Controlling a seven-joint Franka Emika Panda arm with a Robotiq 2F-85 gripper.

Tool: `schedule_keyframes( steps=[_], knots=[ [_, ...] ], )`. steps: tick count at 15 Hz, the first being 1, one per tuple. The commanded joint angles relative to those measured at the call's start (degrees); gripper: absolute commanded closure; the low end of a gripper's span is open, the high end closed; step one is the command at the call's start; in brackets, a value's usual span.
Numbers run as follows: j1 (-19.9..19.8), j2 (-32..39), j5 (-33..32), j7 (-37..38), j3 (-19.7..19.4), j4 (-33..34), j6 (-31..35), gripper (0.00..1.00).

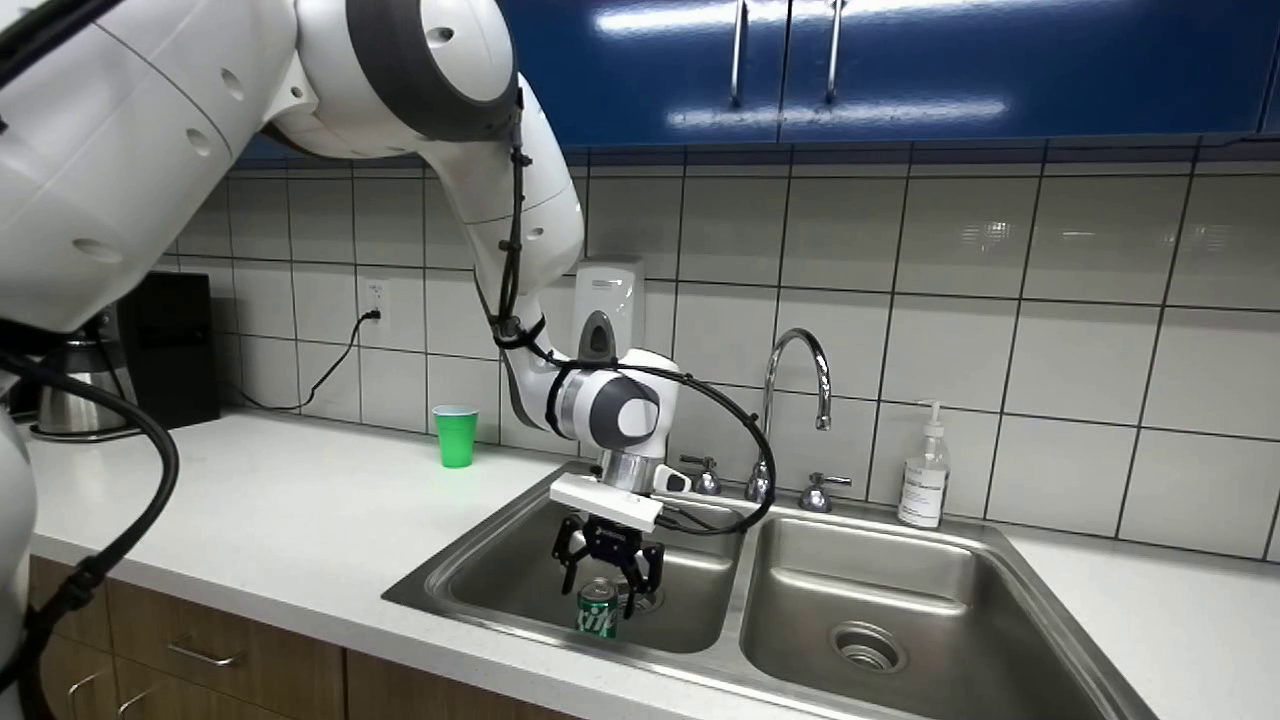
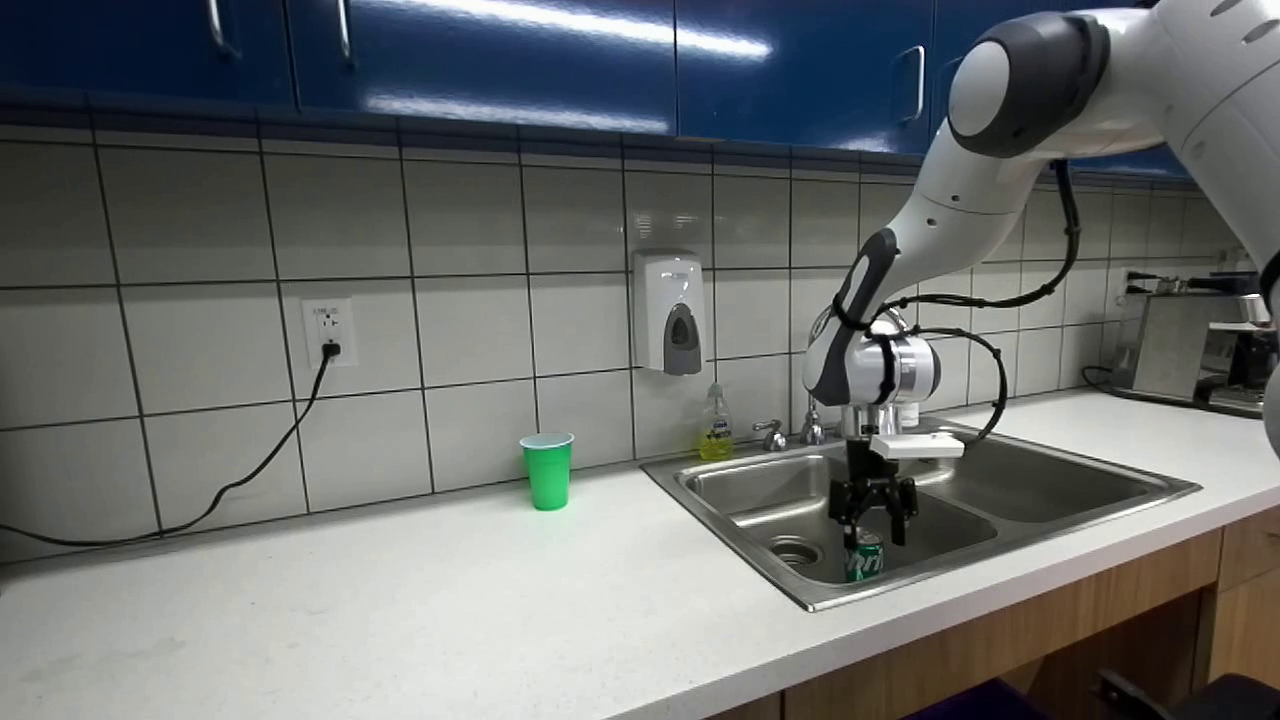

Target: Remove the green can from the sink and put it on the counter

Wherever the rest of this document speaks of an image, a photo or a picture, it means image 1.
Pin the white wall outlet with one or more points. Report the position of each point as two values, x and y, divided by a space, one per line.
373 303

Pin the clear pump soap bottle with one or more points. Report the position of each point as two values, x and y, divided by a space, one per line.
921 482

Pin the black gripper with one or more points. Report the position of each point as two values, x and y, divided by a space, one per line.
608 547

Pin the green plastic cup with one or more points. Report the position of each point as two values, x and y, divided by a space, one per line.
456 441

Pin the chrome gooseneck faucet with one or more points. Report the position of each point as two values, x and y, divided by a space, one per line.
768 402

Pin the green soda can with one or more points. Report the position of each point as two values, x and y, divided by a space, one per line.
599 618

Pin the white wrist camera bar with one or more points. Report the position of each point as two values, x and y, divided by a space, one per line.
605 506

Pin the black coffee maker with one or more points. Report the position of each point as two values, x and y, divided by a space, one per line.
166 354

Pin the stainless steel double sink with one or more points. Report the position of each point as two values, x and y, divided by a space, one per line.
853 584

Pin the wooden lower cabinets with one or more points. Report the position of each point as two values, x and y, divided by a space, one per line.
265 665

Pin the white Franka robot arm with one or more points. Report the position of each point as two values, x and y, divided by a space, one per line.
132 132

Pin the blue upper cabinets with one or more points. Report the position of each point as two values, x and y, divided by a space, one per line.
1003 66

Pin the white wall soap dispenser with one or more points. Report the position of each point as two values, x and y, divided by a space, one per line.
605 303

